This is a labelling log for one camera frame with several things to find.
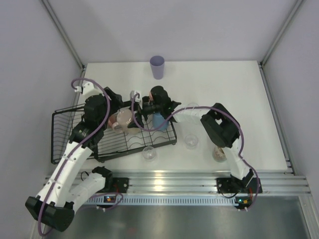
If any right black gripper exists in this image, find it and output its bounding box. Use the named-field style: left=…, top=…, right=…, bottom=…
left=127, top=102, right=162, bottom=129

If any pale pink iridescent mug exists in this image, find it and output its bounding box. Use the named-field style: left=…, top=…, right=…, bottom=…
left=117, top=109, right=139, bottom=134

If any blue plastic tumbler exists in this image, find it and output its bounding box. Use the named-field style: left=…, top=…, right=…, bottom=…
left=152, top=113, right=169, bottom=131

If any pink ghost pattern mug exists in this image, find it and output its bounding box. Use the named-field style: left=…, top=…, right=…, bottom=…
left=108, top=114, right=121, bottom=132

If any salmon pink plastic tumbler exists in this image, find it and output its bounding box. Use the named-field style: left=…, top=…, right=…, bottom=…
left=149, top=91, right=154, bottom=102

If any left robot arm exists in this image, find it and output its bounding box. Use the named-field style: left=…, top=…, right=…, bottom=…
left=25, top=83, right=124, bottom=237

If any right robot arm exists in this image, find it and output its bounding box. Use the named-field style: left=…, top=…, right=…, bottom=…
left=130, top=86, right=259, bottom=192

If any clear glass lower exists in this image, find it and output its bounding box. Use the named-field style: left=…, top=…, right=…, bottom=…
left=142, top=146, right=157, bottom=162

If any clear glass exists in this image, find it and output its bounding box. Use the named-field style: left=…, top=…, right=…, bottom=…
left=187, top=103, right=199, bottom=108
left=142, top=146, right=157, bottom=162
left=184, top=134, right=198, bottom=149

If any clear glass upper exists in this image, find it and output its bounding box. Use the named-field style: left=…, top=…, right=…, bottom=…
left=187, top=103, right=199, bottom=108

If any purple plastic tumbler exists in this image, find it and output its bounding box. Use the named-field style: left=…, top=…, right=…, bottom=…
left=150, top=55, right=165, bottom=80

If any clear glass middle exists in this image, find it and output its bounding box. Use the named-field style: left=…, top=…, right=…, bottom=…
left=184, top=134, right=198, bottom=149

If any cream seashell mug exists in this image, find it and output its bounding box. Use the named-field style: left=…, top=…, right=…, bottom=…
left=212, top=146, right=227, bottom=163

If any black wire dish rack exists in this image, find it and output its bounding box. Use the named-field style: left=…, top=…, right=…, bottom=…
left=50, top=104, right=177, bottom=165

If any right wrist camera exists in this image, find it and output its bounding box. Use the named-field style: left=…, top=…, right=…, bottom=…
left=130, top=91, right=143, bottom=104

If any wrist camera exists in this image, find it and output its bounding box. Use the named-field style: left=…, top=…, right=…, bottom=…
left=74, top=82, right=102, bottom=98
left=130, top=91, right=143, bottom=104

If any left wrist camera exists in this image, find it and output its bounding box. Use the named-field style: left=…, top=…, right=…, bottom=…
left=74, top=82, right=102, bottom=98

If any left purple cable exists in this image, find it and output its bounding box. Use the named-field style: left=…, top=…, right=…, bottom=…
left=37, top=78, right=124, bottom=236

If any purple cable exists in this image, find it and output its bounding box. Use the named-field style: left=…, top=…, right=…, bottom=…
left=37, top=78, right=124, bottom=236
left=132, top=93, right=260, bottom=210

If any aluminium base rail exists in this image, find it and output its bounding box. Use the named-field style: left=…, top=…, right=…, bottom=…
left=114, top=170, right=311, bottom=196

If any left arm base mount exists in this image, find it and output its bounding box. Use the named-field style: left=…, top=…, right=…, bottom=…
left=92, top=166, right=129, bottom=193

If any perforated cable tray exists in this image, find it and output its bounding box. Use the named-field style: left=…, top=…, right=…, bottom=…
left=84, top=195, right=238, bottom=206

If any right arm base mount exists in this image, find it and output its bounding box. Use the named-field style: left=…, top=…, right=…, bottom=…
left=216, top=175, right=257, bottom=195

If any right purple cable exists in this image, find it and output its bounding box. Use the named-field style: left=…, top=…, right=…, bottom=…
left=132, top=93, right=260, bottom=210

